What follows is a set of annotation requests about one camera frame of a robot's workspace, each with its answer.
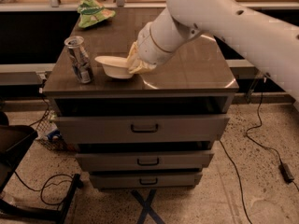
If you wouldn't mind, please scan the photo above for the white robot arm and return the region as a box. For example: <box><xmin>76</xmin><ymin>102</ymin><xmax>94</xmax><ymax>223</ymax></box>
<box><xmin>127</xmin><ymin>0</ymin><xmax>299</xmax><ymax>101</ymax></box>

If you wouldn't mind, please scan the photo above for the black power adapter cable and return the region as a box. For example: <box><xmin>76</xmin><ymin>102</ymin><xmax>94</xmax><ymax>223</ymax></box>
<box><xmin>245</xmin><ymin>91</ymin><xmax>299</xmax><ymax>192</ymax></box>

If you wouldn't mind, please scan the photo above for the middle grey drawer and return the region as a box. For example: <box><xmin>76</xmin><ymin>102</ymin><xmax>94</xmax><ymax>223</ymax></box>
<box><xmin>76</xmin><ymin>150</ymin><xmax>214</xmax><ymax>172</ymax></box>

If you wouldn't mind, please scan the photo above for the grey drawer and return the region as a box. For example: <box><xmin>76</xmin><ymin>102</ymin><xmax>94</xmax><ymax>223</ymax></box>
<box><xmin>90</xmin><ymin>172</ymin><xmax>202</xmax><ymax>189</ymax></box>
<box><xmin>76</xmin><ymin>150</ymin><xmax>214</xmax><ymax>172</ymax></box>
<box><xmin>55</xmin><ymin>114</ymin><xmax>229</xmax><ymax>144</ymax></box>

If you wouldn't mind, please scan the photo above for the black floor cable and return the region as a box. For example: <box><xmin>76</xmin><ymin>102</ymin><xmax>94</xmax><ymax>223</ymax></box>
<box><xmin>219</xmin><ymin>139</ymin><xmax>254</xmax><ymax>224</ymax></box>

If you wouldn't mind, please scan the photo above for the top grey drawer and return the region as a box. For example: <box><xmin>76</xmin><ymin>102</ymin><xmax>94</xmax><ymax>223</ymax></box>
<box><xmin>55</xmin><ymin>114</ymin><xmax>229</xmax><ymax>144</ymax></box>

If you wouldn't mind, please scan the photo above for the bottom grey drawer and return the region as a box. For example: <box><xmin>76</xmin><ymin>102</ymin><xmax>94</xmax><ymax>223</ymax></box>
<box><xmin>90</xmin><ymin>172</ymin><xmax>202</xmax><ymax>189</ymax></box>

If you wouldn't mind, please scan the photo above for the silver redbull can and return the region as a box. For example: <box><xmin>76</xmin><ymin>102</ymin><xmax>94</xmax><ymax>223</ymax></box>
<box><xmin>64</xmin><ymin>36</ymin><xmax>93</xmax><ymax>84</ymax></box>

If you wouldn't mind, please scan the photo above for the green chip bag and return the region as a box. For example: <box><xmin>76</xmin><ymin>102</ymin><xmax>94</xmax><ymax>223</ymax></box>
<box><xmin>78</xmin><ymin>0</ymin><xmax>116</xmax><ymax>28</ymax></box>

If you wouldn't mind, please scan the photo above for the grey drawer cabinet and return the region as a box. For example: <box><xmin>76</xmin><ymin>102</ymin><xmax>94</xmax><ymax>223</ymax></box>
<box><xmin>42</xmin><ymin>7</ymin><xmax>240</xmax><ymax>191</ymax></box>

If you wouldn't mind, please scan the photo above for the black chair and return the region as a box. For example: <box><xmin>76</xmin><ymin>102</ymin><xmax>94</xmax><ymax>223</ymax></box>
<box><xmin>0</xmin><ymin>110</ymin><xmax>84</xmax><ymax>224</ymax></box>

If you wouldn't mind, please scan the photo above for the white paper bowl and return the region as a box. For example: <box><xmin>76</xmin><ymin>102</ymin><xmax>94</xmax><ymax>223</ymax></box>
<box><xmin>95</xmin><ymin>56</ymin><xmax>133</xmax><ymax>79</ymax></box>

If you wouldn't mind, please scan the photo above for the black looped cable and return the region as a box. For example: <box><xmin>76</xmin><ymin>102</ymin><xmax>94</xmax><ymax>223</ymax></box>
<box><xmin>13</xmin><ymin>171</ymin><xmax>76</xmax><ymax>207</ymax></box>

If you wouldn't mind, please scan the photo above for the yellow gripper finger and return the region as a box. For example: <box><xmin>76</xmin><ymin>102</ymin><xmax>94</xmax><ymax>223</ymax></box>
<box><xmin>126</xmin><ymin>41</ymin><xmax>156</xmax><ymax>75</ymax></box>

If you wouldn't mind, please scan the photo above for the wire mesh basket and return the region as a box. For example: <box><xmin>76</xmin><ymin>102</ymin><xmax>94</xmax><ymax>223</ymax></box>
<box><xmin>36</xmin><ymin>111</ymin><xmax>74</xmax><ymax>151</ymax></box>

